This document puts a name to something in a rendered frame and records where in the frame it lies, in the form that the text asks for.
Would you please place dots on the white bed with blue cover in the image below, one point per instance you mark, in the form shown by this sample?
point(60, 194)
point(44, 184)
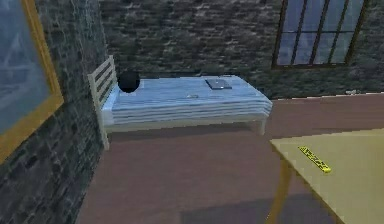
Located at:
point(186, 103)

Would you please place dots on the grey laptop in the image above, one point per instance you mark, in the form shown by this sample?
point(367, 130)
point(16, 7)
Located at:
point(218, 83)

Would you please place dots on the black ball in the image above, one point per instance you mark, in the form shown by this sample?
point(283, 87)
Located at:
point(128, 81)

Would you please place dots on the yellow black striped stick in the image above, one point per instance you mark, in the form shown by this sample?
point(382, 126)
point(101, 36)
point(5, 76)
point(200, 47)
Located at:
point(314, 159)

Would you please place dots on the brown framed window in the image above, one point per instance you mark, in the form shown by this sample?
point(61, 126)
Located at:
point(318, 31)

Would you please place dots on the yellow wooden table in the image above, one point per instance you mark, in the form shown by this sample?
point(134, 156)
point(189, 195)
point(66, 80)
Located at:
point(346, 173)

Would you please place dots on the gold framed picture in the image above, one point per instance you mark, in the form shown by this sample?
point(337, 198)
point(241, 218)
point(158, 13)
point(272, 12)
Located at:
point(20, 66)

